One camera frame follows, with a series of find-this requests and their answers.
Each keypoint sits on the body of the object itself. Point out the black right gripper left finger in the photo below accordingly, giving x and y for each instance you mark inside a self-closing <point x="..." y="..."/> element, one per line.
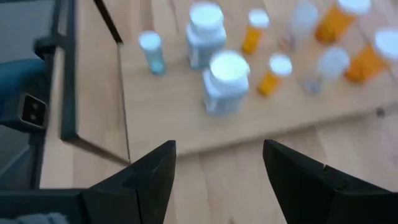
<point x="140" y="193"/>

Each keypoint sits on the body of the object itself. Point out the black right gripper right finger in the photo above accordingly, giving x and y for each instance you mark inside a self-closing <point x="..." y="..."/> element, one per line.
<point x="311" y="196"/>

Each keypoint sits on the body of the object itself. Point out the small orange pill bottle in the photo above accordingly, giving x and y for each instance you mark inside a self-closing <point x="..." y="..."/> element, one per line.
<point x="270" y="82"/>
<point x="252" y="39"/>

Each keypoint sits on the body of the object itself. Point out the clear pill bottle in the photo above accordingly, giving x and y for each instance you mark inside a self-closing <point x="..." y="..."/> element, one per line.
<point x="329" y="65"/>
<point x="301" y="21"/>

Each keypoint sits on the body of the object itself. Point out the large white supplement bottle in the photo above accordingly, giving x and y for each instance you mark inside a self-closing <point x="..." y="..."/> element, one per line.
<point x="205" y="37"/>
<point x="225" y="90"/>

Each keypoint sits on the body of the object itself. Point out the teal pill bottle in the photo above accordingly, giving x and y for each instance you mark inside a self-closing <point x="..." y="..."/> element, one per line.
<point x="153" y="53"/>

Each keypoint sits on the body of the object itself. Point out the large orange pill bottle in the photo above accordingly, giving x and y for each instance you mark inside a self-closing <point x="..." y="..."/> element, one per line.
<point x="334" y="25"/>
<point x="363" y="65"/>

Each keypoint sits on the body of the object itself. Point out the wooden tray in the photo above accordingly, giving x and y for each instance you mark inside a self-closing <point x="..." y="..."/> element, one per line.
<point x="174" y="124"/>

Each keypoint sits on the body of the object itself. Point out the dark blue chair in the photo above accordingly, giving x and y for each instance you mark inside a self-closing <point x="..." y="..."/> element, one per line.
<point x="15" y="77"/>

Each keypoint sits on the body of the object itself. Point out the black metal table frame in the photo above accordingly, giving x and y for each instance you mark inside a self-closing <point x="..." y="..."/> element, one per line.
<point x="68" y="93"/>

